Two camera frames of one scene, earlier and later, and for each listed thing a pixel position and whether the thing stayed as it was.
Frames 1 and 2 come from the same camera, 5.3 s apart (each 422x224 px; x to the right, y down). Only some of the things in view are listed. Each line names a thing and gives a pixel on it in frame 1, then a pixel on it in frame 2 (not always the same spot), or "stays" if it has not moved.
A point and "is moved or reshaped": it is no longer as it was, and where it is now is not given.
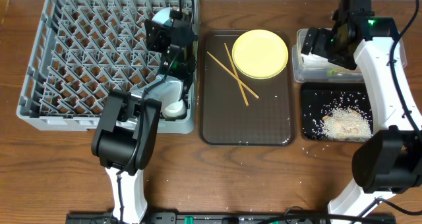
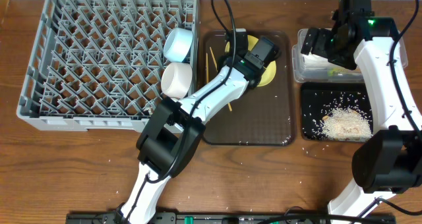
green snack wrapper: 331,72 stays
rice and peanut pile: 348,124 stays
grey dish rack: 89,43 stays
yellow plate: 260,54 is moved or reshaped
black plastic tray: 318,99 stays
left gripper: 159,35 to 226,59
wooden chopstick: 235,72 is moved or reshaped
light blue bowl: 163,16 is moved or reshaped
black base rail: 231,218 stays
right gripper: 318,47 stays
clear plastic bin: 312,68 stays
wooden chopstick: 234,76 to 216,70
